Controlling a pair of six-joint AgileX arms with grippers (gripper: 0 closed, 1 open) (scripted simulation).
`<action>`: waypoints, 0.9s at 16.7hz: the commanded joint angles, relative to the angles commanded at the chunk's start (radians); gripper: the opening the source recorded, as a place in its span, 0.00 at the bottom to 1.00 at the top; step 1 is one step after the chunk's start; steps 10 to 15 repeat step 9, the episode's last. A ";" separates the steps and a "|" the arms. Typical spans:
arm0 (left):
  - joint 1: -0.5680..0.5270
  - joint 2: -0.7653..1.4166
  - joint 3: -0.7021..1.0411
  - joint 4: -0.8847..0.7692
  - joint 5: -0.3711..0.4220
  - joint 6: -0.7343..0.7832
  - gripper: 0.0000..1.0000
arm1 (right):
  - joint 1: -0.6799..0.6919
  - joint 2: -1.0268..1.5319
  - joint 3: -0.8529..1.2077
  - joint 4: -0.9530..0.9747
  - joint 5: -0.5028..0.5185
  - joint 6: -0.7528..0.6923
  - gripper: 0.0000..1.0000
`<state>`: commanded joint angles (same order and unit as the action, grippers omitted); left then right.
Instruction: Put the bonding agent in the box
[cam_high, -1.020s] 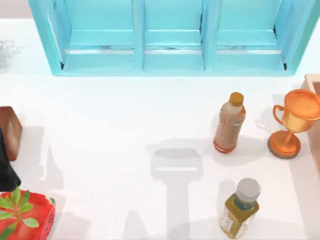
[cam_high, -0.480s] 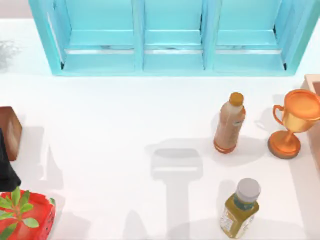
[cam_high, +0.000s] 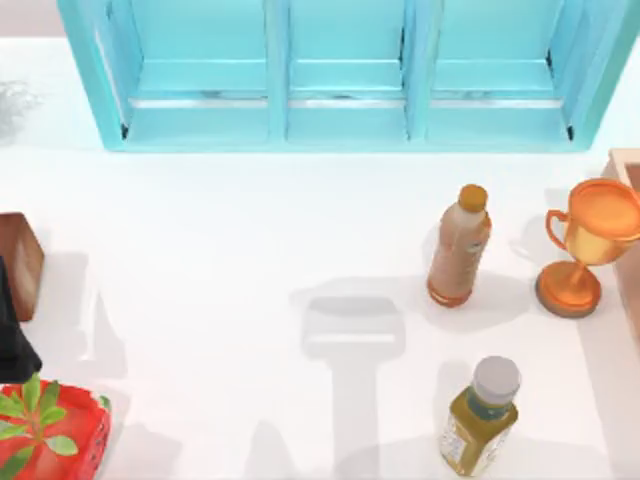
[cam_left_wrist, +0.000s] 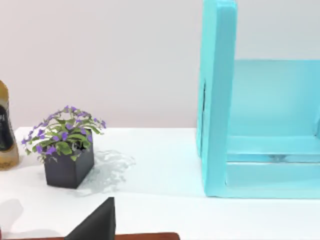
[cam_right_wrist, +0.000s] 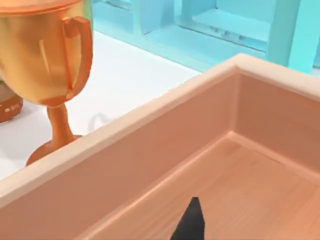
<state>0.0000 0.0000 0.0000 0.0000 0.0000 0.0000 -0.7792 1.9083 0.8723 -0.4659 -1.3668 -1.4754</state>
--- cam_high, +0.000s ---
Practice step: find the salmon-coloured shallow box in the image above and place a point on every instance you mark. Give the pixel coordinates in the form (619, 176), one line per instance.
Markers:
(631, 240)

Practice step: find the green plant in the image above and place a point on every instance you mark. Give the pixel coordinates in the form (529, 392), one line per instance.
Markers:
(35, 415)

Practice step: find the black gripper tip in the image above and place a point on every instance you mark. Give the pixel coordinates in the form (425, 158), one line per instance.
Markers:
(12, 345)

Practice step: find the orange trophy cup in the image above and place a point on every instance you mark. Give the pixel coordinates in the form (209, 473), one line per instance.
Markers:
(592, 225)

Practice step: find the olive bottle with grey cap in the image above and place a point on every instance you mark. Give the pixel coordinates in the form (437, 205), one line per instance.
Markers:
(482, 425)

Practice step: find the red plant pot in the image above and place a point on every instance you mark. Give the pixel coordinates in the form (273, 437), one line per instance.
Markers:
(92, 425)

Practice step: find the beige bottle with orange cap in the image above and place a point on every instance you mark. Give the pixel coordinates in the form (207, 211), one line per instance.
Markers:
(457, 250)

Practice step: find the light blue rack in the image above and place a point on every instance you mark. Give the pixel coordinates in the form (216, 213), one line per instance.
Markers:
(345, 75)

